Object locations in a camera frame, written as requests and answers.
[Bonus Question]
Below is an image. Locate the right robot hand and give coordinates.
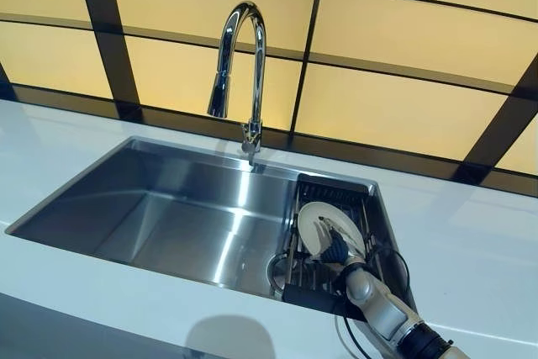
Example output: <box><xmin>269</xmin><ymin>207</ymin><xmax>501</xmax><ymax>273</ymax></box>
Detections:
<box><xmin>315</xmin><ymin>214</ymin><xmax>359</xmax><ymax>268</ymax></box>

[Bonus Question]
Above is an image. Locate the beige round plate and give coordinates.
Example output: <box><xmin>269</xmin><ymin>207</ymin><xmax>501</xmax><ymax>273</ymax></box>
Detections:
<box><xmin>297</xmin><ymin>201</ymin><xmax>367</xmax><ymax>267</ymax></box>

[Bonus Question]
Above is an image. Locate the black steel dish rack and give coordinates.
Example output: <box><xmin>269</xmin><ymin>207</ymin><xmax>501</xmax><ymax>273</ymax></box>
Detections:
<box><xmin>282</xmin><ymin>172</ymin><xmax>380</xmax><ymax>314</ymax></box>

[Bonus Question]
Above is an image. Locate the round steel sink drain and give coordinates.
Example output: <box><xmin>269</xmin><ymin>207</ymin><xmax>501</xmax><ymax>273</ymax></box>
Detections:
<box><xmin>266</xmin><ymin>251</ymin><xmax>292</xmax><ymax>289</ymax></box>

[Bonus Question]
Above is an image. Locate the stainless steel sink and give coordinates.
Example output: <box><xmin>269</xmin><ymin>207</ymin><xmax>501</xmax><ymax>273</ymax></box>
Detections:
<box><xmin>4</xmin><ymin>135</ymin><xmax>418</xmax><ymax>323</ymax></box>

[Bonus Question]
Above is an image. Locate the chrome gooseneck faucet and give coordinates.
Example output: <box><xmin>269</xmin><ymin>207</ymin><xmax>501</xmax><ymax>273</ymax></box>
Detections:
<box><xmin>207</xmin><ymin>0</ymin><xmax>268</xmax><ymax>167</ymax></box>

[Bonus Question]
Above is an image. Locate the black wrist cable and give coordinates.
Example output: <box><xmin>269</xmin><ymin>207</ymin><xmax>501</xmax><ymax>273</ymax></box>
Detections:
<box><xmin>334</xmin><ymin>240</ymin><xmax>411</xmax><ymax>359</ymax></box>

